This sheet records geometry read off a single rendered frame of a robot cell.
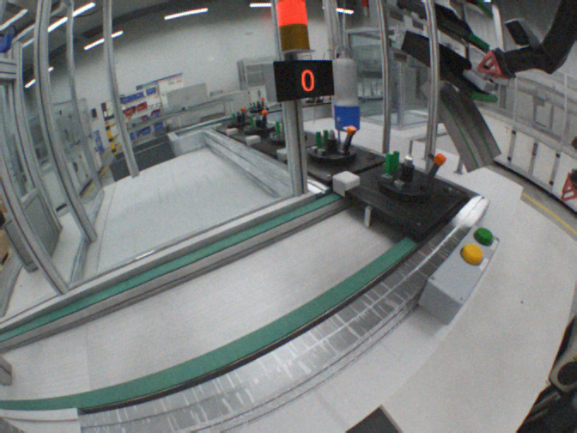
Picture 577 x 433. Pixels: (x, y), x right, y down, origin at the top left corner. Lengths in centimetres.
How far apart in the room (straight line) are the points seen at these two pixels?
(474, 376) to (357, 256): 31
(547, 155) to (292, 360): 441
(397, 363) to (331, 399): 11
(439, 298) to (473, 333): 14
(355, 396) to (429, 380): 12
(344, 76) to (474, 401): 142
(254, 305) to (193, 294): 11
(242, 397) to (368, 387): 18
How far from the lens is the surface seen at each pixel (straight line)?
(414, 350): 41
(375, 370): 38
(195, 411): 28
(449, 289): 37
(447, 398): 41
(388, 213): 46
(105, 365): 44
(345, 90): 142
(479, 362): 46
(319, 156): 66
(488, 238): 48
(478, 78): 71
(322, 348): 28
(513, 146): 458
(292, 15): 44
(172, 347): 38
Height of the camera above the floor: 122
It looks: 33 degrees down
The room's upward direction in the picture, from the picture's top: 6 degrees counter-clockwise
